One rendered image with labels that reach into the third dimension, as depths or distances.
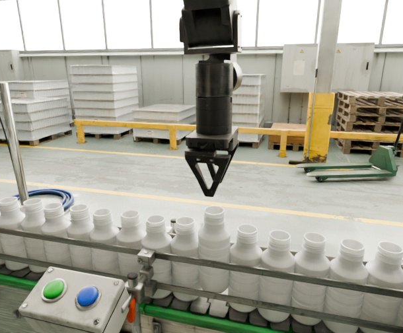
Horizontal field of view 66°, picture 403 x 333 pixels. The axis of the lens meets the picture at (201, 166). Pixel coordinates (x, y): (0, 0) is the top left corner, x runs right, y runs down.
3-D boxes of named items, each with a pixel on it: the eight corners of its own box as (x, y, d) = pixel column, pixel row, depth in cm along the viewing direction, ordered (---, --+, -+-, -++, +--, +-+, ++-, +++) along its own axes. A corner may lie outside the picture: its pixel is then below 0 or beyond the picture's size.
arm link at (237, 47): (177, 12, 44) (238, 7, 41) (200, 23, 54) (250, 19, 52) (182, 99, 47) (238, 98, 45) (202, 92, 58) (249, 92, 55)
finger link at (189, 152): (235, 187, 53) (236, 133, 50) (227, 204, 47) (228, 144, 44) (197, 184, 55) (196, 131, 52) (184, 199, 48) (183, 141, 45)
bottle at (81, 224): (94, 263, 73) (86, 199, 68) (106, 274, 69) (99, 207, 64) (69, 274, 69) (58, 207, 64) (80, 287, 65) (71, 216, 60)
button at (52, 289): (69, 285, 49) (66, 279, 48) (58, 302, 47) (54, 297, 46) (53, 281, 50) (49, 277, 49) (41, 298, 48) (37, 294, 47)
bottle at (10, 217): (31, 254, 77) (19, 192, 72) (38, 264, 73) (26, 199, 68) (3, 263, 73) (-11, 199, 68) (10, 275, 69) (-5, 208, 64)
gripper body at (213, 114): (238, 137, 54) (240, 93, 51) (228, 152, 44) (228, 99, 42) (202, 135, 55) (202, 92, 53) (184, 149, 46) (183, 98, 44)
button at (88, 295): (102, 291, 48) (100, 287, 47) (92, 310, 45) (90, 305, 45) (85, 288, 48) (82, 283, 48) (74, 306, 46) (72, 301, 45)
